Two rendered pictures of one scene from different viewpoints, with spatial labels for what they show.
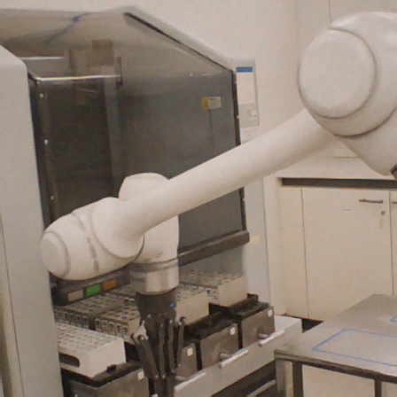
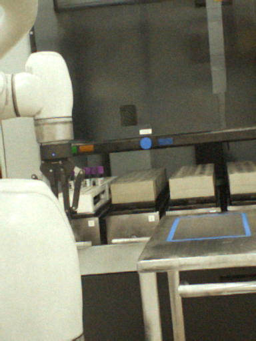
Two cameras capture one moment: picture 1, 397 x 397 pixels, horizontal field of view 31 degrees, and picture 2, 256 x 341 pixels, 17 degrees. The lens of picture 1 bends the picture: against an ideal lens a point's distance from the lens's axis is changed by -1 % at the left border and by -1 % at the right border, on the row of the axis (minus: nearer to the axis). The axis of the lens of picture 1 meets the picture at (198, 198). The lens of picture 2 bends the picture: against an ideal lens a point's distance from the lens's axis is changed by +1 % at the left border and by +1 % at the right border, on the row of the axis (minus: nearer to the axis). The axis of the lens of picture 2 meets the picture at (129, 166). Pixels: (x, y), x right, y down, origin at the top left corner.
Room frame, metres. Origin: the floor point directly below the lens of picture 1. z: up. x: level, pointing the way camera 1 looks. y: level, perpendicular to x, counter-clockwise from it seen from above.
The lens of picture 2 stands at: (0.23, -1.67, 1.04)
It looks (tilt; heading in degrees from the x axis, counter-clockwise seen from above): 3 degrees down; 55
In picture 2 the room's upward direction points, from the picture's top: 5 degrees counter-clockwise
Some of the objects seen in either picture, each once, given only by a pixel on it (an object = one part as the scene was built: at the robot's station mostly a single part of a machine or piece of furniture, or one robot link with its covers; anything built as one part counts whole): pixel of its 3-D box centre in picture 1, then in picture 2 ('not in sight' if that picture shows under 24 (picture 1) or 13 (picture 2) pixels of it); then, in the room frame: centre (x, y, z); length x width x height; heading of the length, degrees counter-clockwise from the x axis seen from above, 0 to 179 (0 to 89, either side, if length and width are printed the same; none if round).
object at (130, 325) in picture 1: (144, 327); (133, 194); (1.51, 0.14, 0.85); 0.12 x 0.02 x 0.06; 139
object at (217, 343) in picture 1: (125, 322); (197, 206); (1.78, 0.22, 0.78); 0.73 x 0.14 x 0.09; 49
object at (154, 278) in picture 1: (153, 274); (54, 131); (1.27, 0.09, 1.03); 0.09 x 0.09 x 0.06
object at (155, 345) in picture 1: (156, 349); (55, 190); (1.26, 0.10, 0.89); 0.04 x 0.01 x 0.11; 49
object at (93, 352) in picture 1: (62, 347); (81, 201); (1.47, 0.32, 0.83); 0.30 x 0.10 x 0.06; 49
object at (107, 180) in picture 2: not in sight; (98, 190); (1.67, 0.55, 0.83); 0.30 x 0.10 x 0.06; 49
